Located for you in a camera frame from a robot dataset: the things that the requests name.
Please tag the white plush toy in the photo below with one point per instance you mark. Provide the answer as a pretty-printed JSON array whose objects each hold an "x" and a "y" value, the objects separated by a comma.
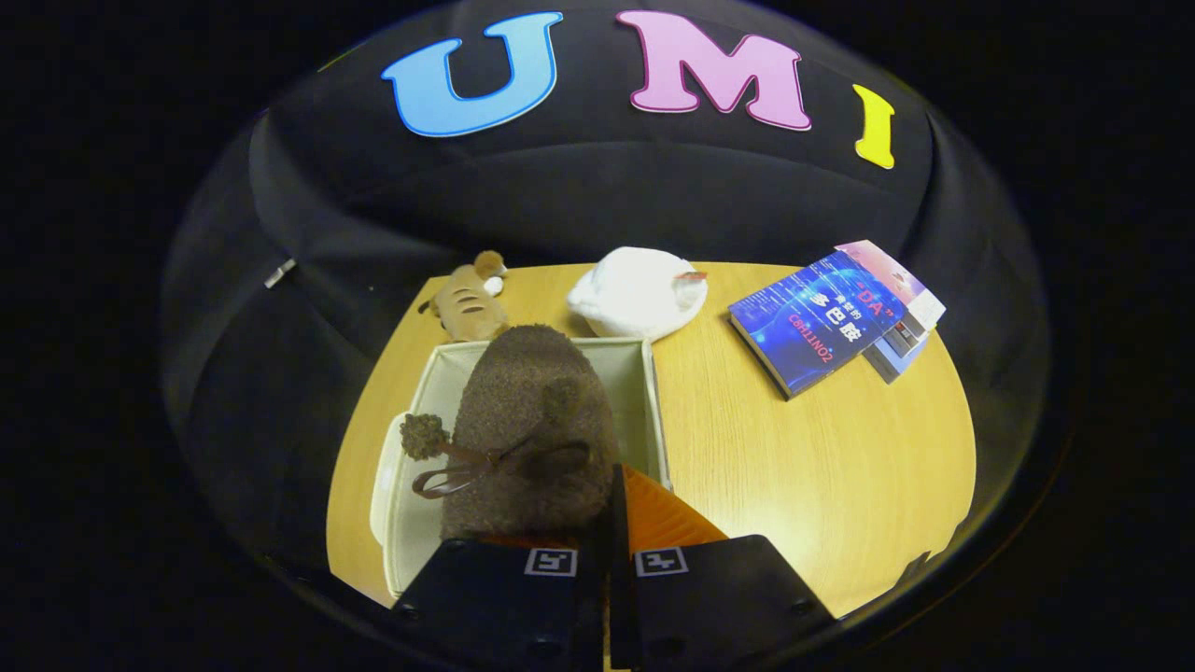
[{"x": 635, "y": 294}]

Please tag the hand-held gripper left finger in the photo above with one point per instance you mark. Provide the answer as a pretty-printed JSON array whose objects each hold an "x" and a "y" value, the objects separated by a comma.
[{"x": 495, "y": 607}]

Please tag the brown bread plush toy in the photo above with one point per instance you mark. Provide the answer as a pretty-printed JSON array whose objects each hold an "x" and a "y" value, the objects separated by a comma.
[{"x": 470, "y": 303}]

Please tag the brown fuzzy shoe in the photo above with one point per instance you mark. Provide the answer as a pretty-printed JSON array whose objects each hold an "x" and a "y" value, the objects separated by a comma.
[{"x": 532, "y": 420}]

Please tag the black backdrop cloth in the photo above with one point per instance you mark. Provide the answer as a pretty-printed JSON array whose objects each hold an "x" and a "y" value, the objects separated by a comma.
[{"x": 597, "y": 205}]

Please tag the pink cover book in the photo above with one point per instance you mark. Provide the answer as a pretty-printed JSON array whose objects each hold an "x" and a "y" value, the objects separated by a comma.
[{"x": 892, "y": 275}]

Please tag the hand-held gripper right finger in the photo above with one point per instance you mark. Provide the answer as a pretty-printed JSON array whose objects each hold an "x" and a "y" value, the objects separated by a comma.
[{"x": 719, "y": 597}]

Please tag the blue cover book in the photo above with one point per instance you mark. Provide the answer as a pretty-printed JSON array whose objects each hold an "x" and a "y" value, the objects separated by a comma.
[{"x": 822, "y": 322}]

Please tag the cream fabric storage box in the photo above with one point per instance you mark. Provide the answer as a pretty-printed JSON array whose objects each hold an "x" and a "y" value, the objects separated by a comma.
[{"x": 635, "y": 373}]

